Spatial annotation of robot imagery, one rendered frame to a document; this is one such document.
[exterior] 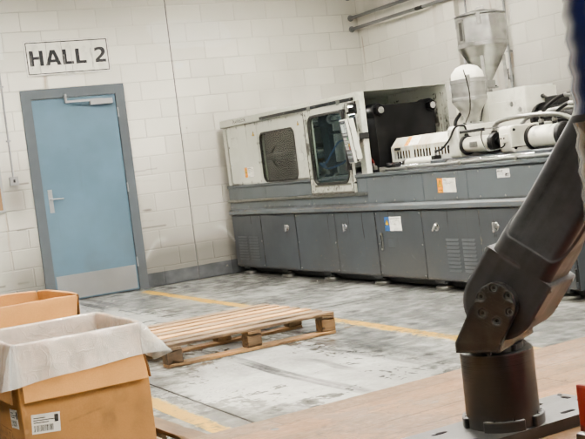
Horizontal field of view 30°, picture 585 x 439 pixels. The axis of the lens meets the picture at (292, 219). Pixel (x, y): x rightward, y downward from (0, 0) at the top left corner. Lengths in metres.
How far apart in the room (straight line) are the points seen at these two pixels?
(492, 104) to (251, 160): 3.45
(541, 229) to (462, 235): 7.49
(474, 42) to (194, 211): 4.29
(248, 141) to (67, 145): 1.88
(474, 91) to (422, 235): 1.21
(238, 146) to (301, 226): 1.54
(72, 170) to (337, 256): 3.11
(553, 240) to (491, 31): 8.17
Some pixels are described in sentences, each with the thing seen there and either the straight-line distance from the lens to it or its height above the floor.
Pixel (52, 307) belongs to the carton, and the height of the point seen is 0.69.
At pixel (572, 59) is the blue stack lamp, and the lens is 0.25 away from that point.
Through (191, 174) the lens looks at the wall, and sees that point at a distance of 12.04.
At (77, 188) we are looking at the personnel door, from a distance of 11.59.
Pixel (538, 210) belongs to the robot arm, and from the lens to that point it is 0.89.
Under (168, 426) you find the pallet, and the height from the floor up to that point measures 0.14.
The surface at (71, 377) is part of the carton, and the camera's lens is 3.95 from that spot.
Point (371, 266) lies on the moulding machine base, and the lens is 9.57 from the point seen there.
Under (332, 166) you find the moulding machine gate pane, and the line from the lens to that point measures 9.91.
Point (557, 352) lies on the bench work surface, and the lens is 1.30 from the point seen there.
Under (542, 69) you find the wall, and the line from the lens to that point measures 10.54.
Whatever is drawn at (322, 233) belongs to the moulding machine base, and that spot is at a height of 0.45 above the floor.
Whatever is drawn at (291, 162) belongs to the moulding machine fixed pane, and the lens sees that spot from 10.72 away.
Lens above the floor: 1.15
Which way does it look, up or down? 3 degrees down
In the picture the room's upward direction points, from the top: 7 degrees counter-clockwise
